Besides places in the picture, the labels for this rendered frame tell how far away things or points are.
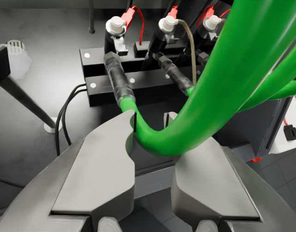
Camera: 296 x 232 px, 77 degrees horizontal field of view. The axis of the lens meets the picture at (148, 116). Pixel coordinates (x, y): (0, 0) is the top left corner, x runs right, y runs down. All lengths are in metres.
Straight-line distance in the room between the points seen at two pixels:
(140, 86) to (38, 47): 0.32
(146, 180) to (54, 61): 0.39
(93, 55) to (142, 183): 0.27
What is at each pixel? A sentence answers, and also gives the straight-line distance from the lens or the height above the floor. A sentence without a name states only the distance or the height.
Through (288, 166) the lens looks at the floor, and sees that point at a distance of 2.14.
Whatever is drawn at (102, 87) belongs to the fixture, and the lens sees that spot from 0.38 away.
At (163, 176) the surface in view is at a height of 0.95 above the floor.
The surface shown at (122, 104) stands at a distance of 0.17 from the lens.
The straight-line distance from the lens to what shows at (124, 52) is 0.27.
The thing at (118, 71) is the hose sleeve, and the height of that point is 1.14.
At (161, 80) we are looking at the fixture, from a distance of 0.41.
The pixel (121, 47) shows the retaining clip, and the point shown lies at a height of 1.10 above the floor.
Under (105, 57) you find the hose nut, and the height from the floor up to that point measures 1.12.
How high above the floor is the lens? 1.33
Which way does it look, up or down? 69 degrees down
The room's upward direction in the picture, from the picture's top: 48 degrees clockwise
